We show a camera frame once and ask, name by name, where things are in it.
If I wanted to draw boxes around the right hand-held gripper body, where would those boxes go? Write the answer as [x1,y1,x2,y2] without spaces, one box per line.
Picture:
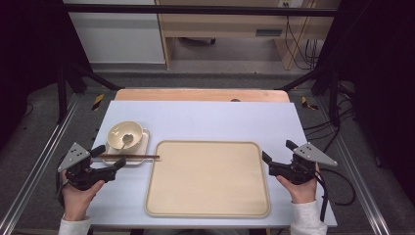
[268,142,339,186]

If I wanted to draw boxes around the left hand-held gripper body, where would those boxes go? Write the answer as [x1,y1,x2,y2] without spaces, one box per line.
[57,142,117,192]

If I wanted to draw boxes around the brown wooden chopstick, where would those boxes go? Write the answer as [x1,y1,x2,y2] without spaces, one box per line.
[98,156,161,162]
[98,154,161,159]

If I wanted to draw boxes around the cream spoon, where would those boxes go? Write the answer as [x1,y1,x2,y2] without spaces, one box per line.
[116,133,134,153]

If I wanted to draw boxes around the cream bowl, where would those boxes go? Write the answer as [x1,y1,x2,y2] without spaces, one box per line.
[107,120,144,153]

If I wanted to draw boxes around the white square plate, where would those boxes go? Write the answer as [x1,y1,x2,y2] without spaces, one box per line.
[103,128,151,166]

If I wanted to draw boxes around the beige tray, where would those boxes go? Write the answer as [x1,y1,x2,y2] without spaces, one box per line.
[144,140,271,218]

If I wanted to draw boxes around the person's right hand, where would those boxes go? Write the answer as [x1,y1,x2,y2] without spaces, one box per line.
[275,163,320,205]

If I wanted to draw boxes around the person's left hand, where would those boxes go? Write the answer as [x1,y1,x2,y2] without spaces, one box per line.
[61,169,106,222]

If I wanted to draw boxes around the yellow black tape strip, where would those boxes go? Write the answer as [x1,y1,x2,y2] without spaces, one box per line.
[300,95,320,112]
[91,93,106,112]

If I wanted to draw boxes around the black metal stand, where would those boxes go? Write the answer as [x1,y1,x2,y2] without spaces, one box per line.
[56,62,122,125]
[276,65,343,129]

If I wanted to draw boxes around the wooden table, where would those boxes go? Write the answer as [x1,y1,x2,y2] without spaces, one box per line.
[115,88,291,103]

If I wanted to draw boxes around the black curtain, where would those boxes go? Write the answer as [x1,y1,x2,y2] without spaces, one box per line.
[312,0,415,197]
[0,0,94,148]

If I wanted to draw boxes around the white cabinet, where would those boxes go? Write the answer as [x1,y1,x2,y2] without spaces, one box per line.
[63,0,166,65]

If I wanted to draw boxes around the grey chair base foot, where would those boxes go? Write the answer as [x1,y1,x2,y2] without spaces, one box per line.
[178,36,216,46]

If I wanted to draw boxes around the wooden cabinet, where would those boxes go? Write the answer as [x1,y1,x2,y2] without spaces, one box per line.
[156,0,341,71]

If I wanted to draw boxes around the black floor cables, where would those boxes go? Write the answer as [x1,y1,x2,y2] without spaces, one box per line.
[302,104,357,155]

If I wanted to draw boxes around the aluminium floor rail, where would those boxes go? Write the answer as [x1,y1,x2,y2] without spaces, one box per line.
[317,97,392,235]
[0,93,82,235]

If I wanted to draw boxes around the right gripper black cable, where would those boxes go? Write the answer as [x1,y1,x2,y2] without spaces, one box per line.
[312,166,357,223]

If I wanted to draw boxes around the bundle of hanging cables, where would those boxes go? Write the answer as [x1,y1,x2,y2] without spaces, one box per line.
[283,15,324,71]

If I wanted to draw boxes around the dark desk handle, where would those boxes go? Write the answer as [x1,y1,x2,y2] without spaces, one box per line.
[254,28,284,38]

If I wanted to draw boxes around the black horizontal frame bar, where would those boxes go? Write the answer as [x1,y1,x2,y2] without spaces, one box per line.
[63,3,339,18]

